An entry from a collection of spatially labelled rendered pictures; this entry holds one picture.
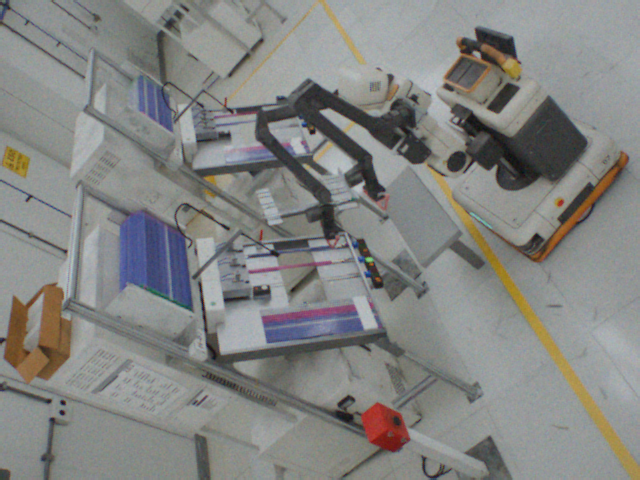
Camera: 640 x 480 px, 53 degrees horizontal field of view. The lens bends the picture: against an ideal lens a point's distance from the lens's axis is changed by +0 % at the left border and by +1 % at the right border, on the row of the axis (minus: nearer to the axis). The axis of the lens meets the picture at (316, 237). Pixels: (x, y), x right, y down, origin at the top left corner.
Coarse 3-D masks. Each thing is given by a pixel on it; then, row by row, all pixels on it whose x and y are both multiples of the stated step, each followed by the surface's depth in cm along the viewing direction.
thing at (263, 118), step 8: (312, 104) 288; (320, 104) 288; (264, 112) 281; (272, 112) 283; (280, 112) 284; (288, 112) 285; (256, 120) 285; (264, 120) 281; (272, 120) 283; (280, 120) 286; (256, 128) 283; (256, 136) 283
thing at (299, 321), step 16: (304, 304) 288; (320, 304) 288; (336, 304) 289; (352, 304) 289; (368, 304) 290; (272, 320) 279; (288, 320) 279; (304, 320) 280; (320, 320) 280; (336, 320) 281; (352, 320) 281; (368, 320) 282; (272, 336) 272; (288, 336) 272; (304, 336) 273; (320, 336) 274
